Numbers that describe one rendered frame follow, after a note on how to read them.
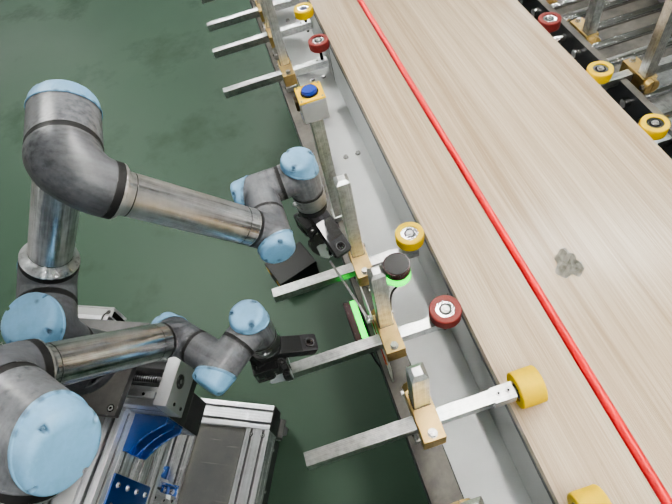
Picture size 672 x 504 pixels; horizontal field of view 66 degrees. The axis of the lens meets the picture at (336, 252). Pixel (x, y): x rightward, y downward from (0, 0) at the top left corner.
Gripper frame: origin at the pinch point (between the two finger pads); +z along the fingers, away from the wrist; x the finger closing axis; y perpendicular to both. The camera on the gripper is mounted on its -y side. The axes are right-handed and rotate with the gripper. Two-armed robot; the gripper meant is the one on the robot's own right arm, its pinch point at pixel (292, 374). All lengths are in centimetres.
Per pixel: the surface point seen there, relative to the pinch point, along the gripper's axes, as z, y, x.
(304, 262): 70, -10, -82
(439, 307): -8.6, -40.4, -0.7
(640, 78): -6, -133, -58
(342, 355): -3.9, -13.8, 1.2
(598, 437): -9, -59, 38
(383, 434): -13.9, -17.0, 25.5
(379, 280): -27.8, -26.5, -2.0
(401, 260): -29.5, -32.4, -4.1
